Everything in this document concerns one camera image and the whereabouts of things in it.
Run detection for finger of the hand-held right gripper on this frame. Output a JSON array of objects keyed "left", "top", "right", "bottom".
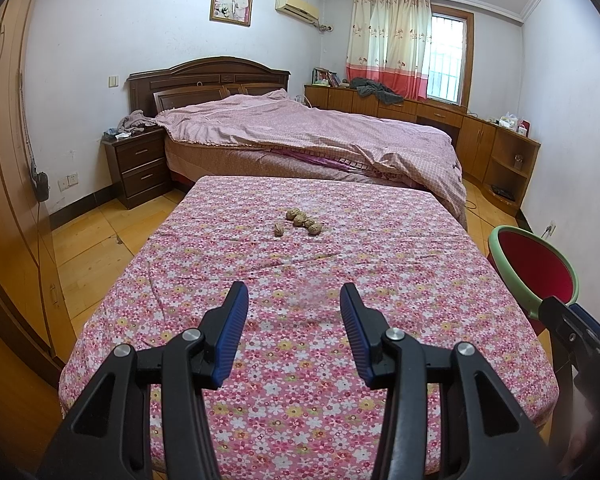
[{"left": 537, "top": 296, "right": 600, "bottom": 466}]

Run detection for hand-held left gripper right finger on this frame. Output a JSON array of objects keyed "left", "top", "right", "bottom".
[{"left": 340, "top": 282, "right": 563, "bottom": 480}]

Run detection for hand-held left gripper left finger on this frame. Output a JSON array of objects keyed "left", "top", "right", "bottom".
[{"left": 36, "top": 281, "right": 250, "bottom": 480}]

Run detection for red bin with green rim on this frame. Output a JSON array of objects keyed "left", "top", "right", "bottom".
[{"left": 487, "top": 226, "right": 579, "bottom": 333}]

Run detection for pink floral table cover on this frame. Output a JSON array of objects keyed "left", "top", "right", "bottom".
[{"left": 59, "top": 175, "right": 560, "bottom": 480}]

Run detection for dark wooden nightstand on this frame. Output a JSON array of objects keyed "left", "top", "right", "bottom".
[{"left": 102, "top": 127, "right": 170, "bottom": 210}]

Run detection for long wooden cabinet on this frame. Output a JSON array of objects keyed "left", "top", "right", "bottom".
[{"left": 304, "top": 84, "right": 541, "bottom": 211}]

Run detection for pink checked duvet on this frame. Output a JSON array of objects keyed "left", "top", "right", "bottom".
[{"left": 155, "top": 89, "right": 467, "bottom": 221}]

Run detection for pinkish clothes heap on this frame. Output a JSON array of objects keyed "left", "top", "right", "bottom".
[{"left": 117, "top": 109, "right": 158, "bottom": 133}]

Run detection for black hanging charger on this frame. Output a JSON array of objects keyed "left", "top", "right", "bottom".
[{"left": 32, "top": 171, "right": 50, "bottom": 203}]

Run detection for dark grey clothes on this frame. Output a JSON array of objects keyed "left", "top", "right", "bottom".
[{"left": 349, "top": 77, "right": 406, "bottom": 106}]

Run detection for row of books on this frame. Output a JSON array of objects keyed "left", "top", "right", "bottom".
[{"left": 312, "top": 66, "right": 341, "bottom": 88}]

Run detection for dark wooden bed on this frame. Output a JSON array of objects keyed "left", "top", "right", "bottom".
[{"left": 127, "top": 56, "right": 468, "bottom": 226}]

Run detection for wooden wardrobe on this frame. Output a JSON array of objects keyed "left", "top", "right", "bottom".
[{"left": 0, "top": 0, "right": 76, "bottom": 366}]

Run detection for window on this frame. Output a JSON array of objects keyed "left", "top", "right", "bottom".
[{"left": 427, "top": 4, "right": 476, "bottom": 108}]

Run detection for cream and red curtain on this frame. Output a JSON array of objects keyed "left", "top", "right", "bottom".
[{"left": 346, "top": 0, "right": 432, "bottom": 101}]

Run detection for white air conditioner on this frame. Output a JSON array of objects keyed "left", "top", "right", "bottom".
[{"left": 275, "top": 0, "right": 321, "bottom": 25}]

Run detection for black charger cable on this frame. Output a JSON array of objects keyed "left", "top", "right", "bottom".
[{"left": 35, "top": 201, "right": 51, "bottom": 313}]

